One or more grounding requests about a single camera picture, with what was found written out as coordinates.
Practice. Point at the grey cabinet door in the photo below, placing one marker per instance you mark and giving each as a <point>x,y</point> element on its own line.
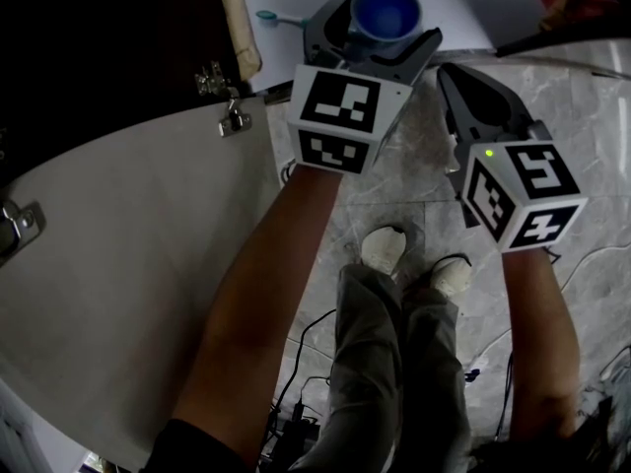
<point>123,264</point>

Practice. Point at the person's black shirt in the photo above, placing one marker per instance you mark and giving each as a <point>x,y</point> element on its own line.
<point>187,451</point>

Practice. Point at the black vanity with white sink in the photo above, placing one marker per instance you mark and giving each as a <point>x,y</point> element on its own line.
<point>468,8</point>

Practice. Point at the person's right shoe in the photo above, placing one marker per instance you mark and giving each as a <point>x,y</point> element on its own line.
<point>451,276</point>

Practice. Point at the person's grey trousers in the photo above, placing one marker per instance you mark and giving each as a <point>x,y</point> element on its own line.
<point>370,362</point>

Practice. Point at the person's left shoe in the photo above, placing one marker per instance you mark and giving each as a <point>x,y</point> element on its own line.
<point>384,247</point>

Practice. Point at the person's right forearm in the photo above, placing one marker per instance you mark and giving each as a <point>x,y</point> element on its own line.
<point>537,338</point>

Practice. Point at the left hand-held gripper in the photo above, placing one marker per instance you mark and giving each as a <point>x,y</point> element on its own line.
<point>340,116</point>

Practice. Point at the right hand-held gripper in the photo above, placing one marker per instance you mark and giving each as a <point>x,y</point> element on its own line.
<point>537,180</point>

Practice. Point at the blue plastic cup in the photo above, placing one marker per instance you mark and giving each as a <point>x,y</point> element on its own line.
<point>384,13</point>

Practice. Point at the person's shoe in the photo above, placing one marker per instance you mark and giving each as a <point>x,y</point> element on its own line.
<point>451,276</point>
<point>384,247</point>

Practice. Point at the green toothbrush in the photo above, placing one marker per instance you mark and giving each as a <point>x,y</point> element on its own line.
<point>276,17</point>

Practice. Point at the person's left forearm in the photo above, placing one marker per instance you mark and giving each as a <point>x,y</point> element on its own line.
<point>246,313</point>

